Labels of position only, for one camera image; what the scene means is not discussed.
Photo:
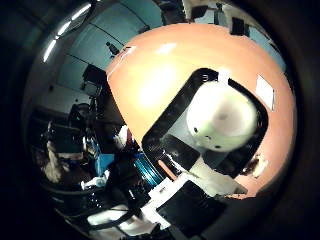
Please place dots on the white round plush toy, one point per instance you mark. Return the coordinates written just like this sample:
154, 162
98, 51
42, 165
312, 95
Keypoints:
221, 116

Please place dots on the black plastic mesh basket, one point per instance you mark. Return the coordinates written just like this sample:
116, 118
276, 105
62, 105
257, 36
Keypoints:
173, 113

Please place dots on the white paper label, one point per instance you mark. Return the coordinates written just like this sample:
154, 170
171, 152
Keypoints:
265, 91

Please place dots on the person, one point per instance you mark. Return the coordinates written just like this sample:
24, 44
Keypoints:
55, 163

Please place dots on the black box device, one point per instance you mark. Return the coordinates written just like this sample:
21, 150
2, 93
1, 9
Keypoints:
94, 80

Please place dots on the black square block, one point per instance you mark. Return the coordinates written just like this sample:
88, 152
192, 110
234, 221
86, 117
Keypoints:
238, 26

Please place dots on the blue ribbed metal rail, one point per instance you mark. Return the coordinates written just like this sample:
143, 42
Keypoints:
146, 170

